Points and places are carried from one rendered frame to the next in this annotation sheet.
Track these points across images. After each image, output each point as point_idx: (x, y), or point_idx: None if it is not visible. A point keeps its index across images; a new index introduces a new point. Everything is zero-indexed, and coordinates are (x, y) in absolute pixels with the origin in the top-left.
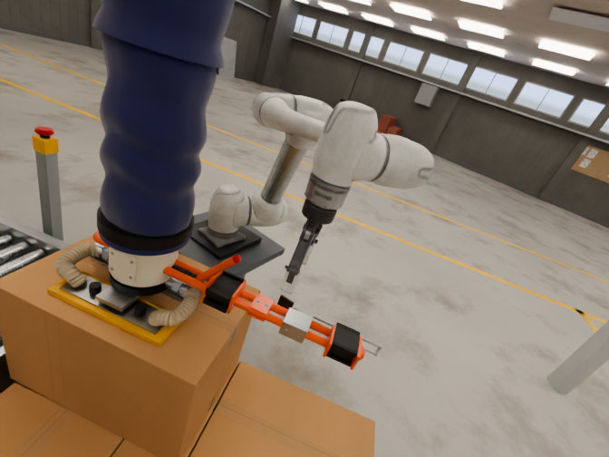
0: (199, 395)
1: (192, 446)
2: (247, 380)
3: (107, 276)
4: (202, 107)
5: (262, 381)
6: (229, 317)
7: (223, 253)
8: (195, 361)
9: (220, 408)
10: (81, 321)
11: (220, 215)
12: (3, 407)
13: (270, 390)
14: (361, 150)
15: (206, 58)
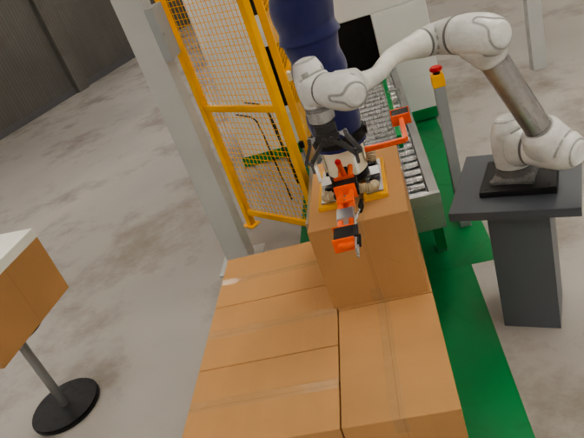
0: (325, 251)
1: (348, 308)
2: (417, 305)
3: None
4: None
5: (425, 312)
6: (363, 215)
7: (486, 191)
8: (320, 224)
9: (381, 305)
10: (315, 189)
11: (492, 148)
12: None
13: (421, 321)
14: (298, 87)
15: (299, 42)
